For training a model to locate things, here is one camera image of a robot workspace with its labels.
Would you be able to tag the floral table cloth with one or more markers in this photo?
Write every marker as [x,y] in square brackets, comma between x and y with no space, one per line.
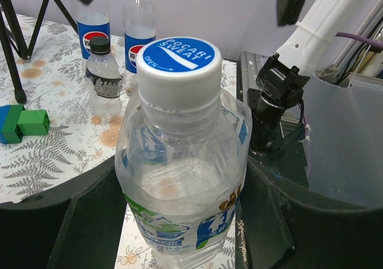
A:
[77,142]

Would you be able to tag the black bottle cap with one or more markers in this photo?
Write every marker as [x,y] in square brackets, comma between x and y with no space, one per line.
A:
[100,45]

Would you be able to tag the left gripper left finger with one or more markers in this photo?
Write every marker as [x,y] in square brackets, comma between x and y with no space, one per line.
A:
[76,224]

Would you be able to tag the clear bottle silver label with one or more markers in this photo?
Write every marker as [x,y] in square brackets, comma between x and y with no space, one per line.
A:
[183,188]

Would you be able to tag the green blue toy bricks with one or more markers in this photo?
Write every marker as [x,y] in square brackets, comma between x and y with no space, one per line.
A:
[17,122]

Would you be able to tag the blue label bottle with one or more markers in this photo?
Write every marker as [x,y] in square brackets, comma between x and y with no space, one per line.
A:
[140,22]

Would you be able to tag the black music stand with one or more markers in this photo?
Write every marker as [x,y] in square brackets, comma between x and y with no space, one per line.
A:
[12,39]

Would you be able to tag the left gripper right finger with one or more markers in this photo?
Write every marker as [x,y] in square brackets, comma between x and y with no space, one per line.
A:
[288,226]

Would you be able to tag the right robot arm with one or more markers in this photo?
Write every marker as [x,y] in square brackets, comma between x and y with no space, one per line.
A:
[303,49]

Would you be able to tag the clear bottle black label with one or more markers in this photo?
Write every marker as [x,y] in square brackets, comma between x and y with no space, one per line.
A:
[104,85]

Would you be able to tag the Pepsi plastic bottle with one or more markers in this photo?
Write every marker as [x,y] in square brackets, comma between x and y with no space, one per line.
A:
[92,20]

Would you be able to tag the white blue bottle cap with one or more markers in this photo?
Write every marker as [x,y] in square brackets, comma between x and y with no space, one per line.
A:
[179,73]

